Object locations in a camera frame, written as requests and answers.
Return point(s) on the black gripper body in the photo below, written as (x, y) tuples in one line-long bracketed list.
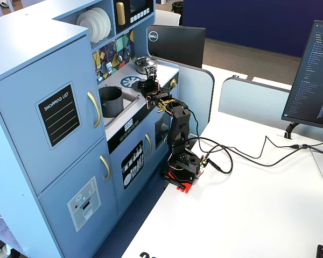
[(144, 85)]

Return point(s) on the white chair back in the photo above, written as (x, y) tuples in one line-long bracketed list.
[(167, 17)]

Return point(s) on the gray pot lid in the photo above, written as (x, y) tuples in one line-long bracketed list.
[(137, 86)]

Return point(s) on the steel slotted spatula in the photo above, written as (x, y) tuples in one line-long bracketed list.
[(109, 67)]

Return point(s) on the blue freezer door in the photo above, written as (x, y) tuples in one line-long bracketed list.
[(56, 215)]

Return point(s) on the stainless steel pot lid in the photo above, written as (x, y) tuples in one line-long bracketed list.
[(141, 61)]

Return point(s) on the steel ladle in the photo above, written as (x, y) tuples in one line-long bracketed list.
[(119, 57)]

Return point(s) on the gold stove knob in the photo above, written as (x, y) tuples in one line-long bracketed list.
[(173, 82)]

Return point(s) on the blue fridge door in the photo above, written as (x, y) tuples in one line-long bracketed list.
[(16, 121)]

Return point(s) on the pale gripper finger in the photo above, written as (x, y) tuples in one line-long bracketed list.
[(151, 71)]

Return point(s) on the blue dishwasher door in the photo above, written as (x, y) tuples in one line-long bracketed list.
[(115, 193)]

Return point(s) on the monitor showing code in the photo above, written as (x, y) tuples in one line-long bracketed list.
[(312, 80)]

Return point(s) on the gray pot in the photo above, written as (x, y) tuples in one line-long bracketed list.
[(111, 103)]

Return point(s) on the grey ice dispenser sticker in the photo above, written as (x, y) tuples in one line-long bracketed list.
[(83, 204)]

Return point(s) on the small steel spoon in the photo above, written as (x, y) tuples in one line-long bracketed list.
[(127, 51)]

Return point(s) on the blue toy kitchen unit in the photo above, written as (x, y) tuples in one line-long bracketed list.
[(29, 40)]

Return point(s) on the steel skimmer spoon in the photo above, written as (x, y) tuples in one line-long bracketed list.
[(99, 75)]

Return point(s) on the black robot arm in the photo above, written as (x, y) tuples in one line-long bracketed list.
[(181, 118)]

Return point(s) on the black Dell monitor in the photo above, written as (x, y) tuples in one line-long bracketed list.
[(177, 45)]

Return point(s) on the red robot base mount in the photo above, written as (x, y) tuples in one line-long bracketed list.
[(184, 185)]

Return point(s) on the black toy microwave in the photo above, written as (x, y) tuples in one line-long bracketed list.
[(127, 8)]

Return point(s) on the black shopping list board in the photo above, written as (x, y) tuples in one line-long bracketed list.
[(58, 115)]

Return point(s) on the grey sink basin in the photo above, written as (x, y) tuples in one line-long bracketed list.
[(130, 100)]

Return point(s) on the pale desk divider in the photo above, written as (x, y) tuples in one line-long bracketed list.
[(196, 91), (253, 99)]

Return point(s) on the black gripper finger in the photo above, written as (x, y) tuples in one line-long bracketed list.
[(144, 84)]

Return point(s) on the white plate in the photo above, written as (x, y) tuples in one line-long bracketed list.
[(100, 27), (86, 25), (107, 22)]

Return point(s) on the black trash bin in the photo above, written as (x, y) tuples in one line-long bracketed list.
[(177, 7)]

